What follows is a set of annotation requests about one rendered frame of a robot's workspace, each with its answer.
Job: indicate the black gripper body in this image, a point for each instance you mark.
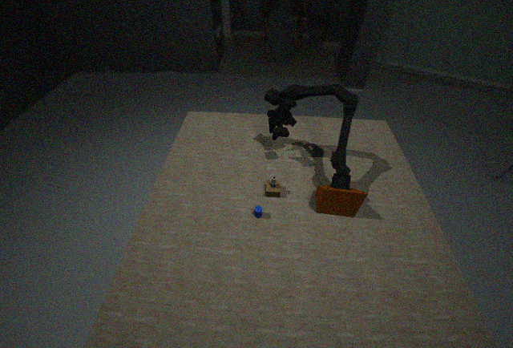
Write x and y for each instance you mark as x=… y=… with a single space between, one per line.
x=279 y=119

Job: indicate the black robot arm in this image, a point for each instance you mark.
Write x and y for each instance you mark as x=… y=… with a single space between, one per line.
x=287 y=99

